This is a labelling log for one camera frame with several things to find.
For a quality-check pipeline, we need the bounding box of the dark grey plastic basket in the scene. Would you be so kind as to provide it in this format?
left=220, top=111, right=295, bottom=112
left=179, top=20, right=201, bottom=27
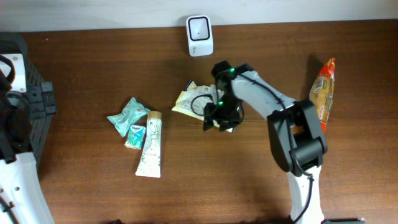
left=1, top=32, right=57, bottom=164

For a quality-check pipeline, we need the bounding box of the teal tissue packet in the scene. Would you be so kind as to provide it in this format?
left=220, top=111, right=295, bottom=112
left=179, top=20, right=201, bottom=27
left=124, top=124, right=146, bottom=150

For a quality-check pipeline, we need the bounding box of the cream yellow snack bag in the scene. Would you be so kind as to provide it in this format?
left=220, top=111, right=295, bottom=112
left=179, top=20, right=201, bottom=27
left=172, top=80, right=224, bottom=128

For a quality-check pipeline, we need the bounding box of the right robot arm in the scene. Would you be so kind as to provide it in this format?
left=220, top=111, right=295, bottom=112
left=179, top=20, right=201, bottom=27
left=203, top=60, right=328, bottom=223

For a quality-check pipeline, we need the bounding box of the white barcode scanner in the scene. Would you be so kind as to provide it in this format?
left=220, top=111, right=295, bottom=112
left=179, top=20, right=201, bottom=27
left=185, top=15, right=214, bottom=57

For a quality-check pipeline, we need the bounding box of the orange spaghetti package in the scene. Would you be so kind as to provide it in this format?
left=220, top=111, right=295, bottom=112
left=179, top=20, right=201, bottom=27
left=309, top=58, right=336, bottom=133

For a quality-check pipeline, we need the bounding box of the mint green wipes pack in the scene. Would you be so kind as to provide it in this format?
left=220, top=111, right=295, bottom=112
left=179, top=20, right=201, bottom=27
left=107, top=97, right=150, bottom=137

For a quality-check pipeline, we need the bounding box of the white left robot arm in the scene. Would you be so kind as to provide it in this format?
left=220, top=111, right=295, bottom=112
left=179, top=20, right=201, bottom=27
left=1, top=72, right=55, bottom=223

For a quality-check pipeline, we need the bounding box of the white bamboo print tube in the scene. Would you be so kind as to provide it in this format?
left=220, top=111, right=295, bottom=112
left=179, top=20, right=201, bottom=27
left=136, top=111, right=162, bottom=178

